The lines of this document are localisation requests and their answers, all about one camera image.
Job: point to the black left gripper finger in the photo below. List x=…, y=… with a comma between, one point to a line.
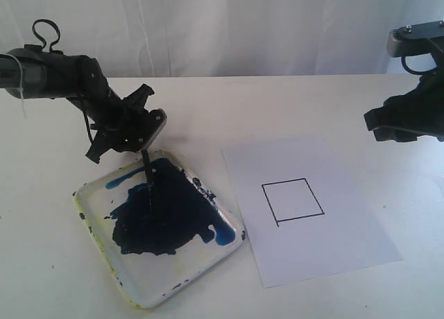
x=133, y=133
x=136, y=101

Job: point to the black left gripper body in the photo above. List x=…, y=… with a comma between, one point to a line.
x=95, y=97

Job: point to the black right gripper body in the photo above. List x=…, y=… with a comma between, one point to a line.
x=405, y=118

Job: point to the black paintbrush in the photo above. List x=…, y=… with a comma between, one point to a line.
x=149, y=180

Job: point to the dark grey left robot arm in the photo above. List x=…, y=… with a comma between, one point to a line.
x=46, y=74

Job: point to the white paint tray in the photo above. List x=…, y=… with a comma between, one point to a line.
x=155, y=241

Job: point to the white backdrop curtain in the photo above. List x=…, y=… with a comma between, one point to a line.
x=173, y=38

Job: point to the white zip tie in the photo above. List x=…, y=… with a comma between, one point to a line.
x=20, y=89

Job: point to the white paper with square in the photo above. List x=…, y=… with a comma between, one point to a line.
x=304, y=216

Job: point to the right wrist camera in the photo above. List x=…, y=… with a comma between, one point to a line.
x=417, y=39

